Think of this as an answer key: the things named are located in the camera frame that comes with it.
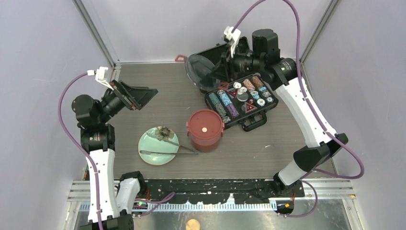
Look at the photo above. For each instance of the black spiky sea cucumber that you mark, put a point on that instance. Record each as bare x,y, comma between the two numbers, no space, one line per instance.
164,132

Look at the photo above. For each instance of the light green ceramic plate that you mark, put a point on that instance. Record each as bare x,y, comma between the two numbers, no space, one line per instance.
154,159

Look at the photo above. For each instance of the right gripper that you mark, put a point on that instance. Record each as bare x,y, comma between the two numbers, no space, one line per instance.
221,72

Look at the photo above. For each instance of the red steel-lined lunch box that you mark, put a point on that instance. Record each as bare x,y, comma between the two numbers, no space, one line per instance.
204,146

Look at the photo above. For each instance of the black poker chip case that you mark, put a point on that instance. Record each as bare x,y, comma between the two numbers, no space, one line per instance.
244,101

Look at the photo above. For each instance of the round beige object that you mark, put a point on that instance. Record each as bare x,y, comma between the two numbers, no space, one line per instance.
193,224

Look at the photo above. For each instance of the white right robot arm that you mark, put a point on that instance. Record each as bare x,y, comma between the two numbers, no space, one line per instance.
283,76

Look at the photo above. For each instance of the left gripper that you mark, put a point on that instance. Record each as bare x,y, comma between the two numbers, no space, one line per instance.
132,97

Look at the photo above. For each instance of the metal tongs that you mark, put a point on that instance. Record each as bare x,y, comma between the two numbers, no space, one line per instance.
166,147

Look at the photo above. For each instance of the red lunch box with food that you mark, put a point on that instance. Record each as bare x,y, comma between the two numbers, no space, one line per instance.
205,127

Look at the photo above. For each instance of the red lunch box lid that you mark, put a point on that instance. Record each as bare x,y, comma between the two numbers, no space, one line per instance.
205,124

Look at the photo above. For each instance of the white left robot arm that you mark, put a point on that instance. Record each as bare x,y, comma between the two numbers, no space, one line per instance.
110,205

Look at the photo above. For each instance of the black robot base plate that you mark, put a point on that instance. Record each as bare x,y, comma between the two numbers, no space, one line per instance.
217,191

